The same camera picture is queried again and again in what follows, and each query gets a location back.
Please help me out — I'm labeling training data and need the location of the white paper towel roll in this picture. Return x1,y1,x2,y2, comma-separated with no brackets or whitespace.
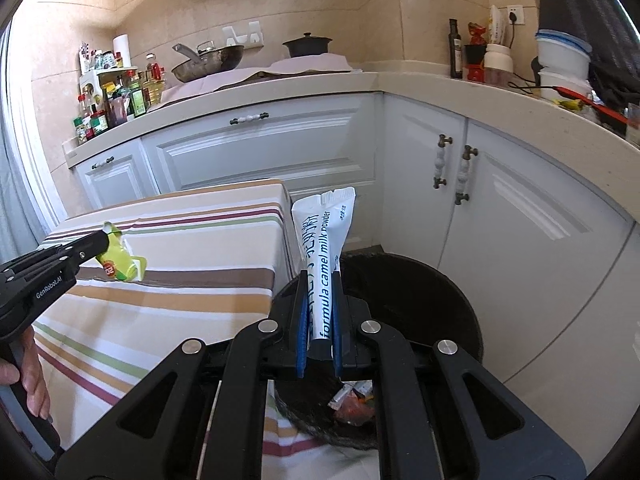
112,34,132,68

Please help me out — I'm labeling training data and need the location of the beige kitchen counter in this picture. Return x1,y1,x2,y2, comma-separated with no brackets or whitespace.
62,71,640,211

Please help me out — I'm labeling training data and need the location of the cluster of condiment bottles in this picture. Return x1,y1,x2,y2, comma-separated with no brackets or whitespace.
72,42,168,146

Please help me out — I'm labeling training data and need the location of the steel wok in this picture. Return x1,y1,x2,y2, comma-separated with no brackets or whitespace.
171,42,246,83

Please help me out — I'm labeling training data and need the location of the white lidded jar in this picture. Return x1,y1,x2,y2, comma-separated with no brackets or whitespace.
484,43,516,86

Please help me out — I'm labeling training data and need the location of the pale stove cover sheet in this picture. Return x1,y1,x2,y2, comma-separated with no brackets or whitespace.
160,54,363,106

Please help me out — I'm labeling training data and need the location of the dark hanging cloth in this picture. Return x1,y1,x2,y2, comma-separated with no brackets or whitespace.
537,0,640,111

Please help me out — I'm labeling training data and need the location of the red utensil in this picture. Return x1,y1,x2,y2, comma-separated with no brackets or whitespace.
555,86,628,123

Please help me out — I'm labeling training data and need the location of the green wrapper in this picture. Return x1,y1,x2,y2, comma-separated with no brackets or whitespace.
95,222,148,282

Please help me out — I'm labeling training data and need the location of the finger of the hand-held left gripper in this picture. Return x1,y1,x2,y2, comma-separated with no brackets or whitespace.
0,231,109,277
59,238,110,274

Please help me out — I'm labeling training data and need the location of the black cable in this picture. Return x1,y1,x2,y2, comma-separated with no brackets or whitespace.
507,77,541,97

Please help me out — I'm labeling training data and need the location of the grey curtain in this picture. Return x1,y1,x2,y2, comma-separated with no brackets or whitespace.
0,25,51,261

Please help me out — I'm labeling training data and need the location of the dark glass oil bottle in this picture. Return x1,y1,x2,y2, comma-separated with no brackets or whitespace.
448,18,463,79

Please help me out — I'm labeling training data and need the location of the white door frame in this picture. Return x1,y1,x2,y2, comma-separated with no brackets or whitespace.
5,10,68,231

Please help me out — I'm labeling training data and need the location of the small white cabinet door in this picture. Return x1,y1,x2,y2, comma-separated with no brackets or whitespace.
75,142,161,216

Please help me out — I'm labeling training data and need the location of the white wall rack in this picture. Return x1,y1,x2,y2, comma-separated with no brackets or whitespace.
222,21,264,51

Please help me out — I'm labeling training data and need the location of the wide white cabinet front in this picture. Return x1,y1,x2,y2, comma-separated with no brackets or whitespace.
140,91,386,261

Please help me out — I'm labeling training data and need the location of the striped tablecloth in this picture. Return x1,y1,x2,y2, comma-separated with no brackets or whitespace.
30,178,383,480

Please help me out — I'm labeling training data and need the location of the black lidded pot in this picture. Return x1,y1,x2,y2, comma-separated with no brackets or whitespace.
282,32,335,58

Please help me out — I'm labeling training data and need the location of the person's left hand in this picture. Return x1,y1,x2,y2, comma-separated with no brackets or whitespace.
0,327,52,421

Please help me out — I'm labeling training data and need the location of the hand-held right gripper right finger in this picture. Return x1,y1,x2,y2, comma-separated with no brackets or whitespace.
330,270,586,480

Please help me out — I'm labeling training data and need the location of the black round trash bin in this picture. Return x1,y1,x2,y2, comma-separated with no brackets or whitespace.
272,252,485,451

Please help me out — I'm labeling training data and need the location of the white spice rack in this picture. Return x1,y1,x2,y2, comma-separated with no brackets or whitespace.
80,65,138,96

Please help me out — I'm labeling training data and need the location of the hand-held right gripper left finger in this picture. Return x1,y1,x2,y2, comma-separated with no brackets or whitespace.
55,270,308,480

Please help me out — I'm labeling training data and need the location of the stack of white plastic containers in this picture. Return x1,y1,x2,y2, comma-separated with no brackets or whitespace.
535,30,593,106

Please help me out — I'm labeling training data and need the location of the white sachet blue print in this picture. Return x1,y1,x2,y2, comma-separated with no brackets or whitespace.
291,186,357,361

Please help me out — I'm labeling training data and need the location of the large orange plastic bag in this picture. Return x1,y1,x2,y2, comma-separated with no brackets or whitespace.
332,392,377,427

